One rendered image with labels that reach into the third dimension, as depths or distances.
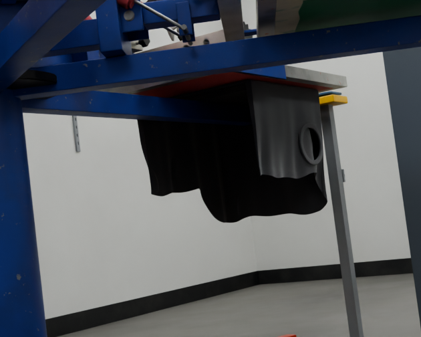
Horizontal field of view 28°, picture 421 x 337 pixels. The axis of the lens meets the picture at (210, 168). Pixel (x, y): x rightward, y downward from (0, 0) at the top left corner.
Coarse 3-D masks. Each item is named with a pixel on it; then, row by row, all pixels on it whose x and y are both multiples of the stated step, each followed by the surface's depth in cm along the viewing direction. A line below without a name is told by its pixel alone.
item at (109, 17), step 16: (112, 0) 184; (0, 16) 161; (96, 16) 184; (112, 16) 184; (0, 32) 160; (80, 32) 189; (96, 32) 189; (112, 32) 183; (128, 32) 196; (144, 32) 195; (64, 48) 189; (80, 48) 190; (96, 48) 192; (112, 48) 183; (128, 48) 193; (48, 64) 210
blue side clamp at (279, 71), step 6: (276, 66) 253; (282, 66) 256; (240, 72) 235; (246, 72) 237; (252, 72) 240; (258, 72) 243; (264, 72) 246; (270, 72) 249; (276, 72) 252; (282, 72) 255; (282, 78) 255
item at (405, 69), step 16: (416, 48) 272; (384, 64) 275; (400, 64) 273; (416, 64) 272; (400, 80) 273; (416, 80) 272; (400, 96) 273; (416, 96) 272; (400, 112) 273; (416, 112) 272; (400, 128) 273; (416, 128) 271; (400, 144) 273; (416, 144) 271; (400, 160) 272; (416, 160) 271; (400, 176) 272; (416, 176) 271; (416, 192) 271; (416, 208) 271; (416, 224) 270; (416, 240) 270; (416, 256) 270; (416, 272) 270; (416, 288) 270
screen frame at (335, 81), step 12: (288, 72) 261; (300, 72) 268; (312, 72) 276; (324, 72) 284; (144, 84) 249; (156, 84) 247; (168, 84) 248; (312, 84) 282; (324, 84) 286; (336, 84) 290
